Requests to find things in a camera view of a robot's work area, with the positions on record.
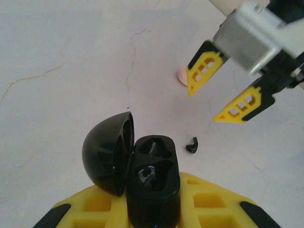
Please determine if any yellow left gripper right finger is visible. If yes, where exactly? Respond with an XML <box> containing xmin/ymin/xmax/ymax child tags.
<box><xmin>178</xmin><ymin>172</ymin><xmax>283</xmax><ymax>228</ymax></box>

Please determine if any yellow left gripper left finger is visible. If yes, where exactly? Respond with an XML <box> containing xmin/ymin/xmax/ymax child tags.
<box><xmin>34</xmin><ymin>184</ymin><xmax>130</xmax><ymax>228</ymax></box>

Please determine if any pink round case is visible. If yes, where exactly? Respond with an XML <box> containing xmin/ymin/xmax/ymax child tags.
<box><xmin>177</xmin><ymin>66</ymin><xmax>190</xmax><ymax>86</ymax></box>

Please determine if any small black screw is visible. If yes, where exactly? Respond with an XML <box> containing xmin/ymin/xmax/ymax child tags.
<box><xmin>185</xmin><ymin>136</ymin><xmax>199</xmax><ymax>154</ymax></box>

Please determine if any black earbud charging case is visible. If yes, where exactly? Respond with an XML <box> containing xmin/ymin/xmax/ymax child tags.
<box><xmin>81</xmin><ymin>111</ymin><xmax>182</xmax><ymax>228</ymax></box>

